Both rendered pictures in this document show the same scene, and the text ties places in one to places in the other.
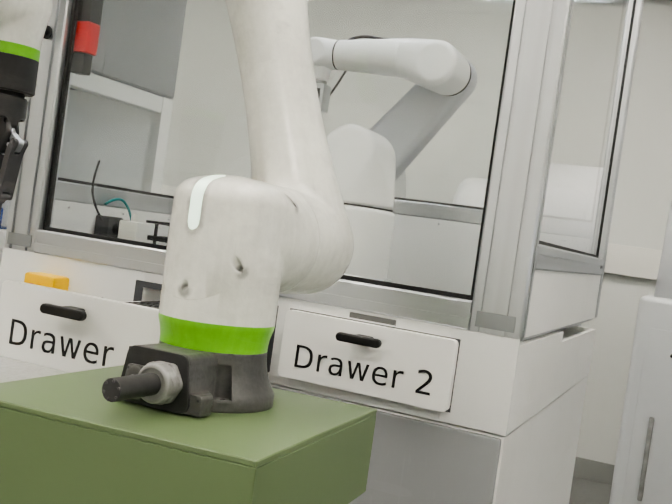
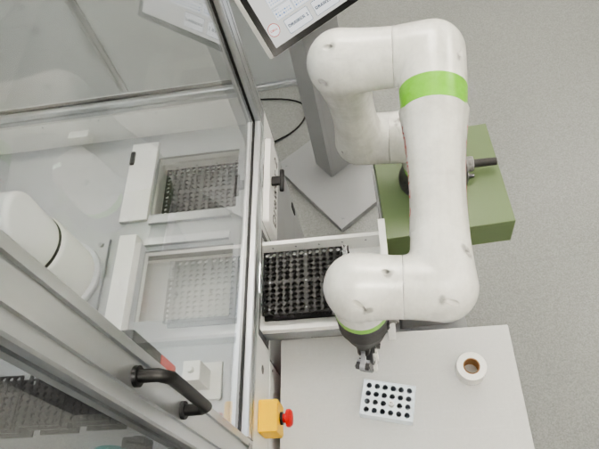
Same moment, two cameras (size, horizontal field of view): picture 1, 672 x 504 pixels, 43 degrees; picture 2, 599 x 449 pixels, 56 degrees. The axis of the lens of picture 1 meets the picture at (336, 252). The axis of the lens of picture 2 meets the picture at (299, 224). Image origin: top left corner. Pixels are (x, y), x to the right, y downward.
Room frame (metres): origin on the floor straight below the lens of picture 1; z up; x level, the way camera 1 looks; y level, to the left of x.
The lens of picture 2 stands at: (1.46, 0.93, 2.17)
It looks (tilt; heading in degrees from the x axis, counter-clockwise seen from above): 57 degrees down; 261
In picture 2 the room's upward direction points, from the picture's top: 18 degrees counter-clockwise
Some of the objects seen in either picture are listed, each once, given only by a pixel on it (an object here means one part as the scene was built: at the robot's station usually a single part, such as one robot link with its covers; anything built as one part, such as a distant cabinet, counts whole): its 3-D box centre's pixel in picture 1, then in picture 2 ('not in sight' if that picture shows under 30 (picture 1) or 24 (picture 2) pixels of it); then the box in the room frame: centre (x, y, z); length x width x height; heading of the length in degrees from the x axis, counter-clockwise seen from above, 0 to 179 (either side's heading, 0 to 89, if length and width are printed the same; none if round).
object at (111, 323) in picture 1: (79, 333); (386, 277); (1.20, 0.34, 0.87); 0.29 x 0.02 x 0.11; 66
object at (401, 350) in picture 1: (364, 358); (270, 188); (1.35, -0.07, 0.87); 0.29 x 0.02 x 0.11; 66
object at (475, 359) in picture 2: not in sight; (471, 368); (1.12, 0.61, 0.78); 0.07 x 0.07 x 0.04
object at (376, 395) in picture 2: not in sight; (388, 402); (1.33, 0.59, 0.78); 0.12 x 0.08 x 0.04; 145
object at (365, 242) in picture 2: not in sight; (304, 286); (1.39, 0.26, 0.86); 0.40 x 0.26 x 0.06; 156
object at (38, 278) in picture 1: (43, 293); (272, 419); (1.59, 0.53, 0.88); 0.07 x 0.05 x 0.07; 66
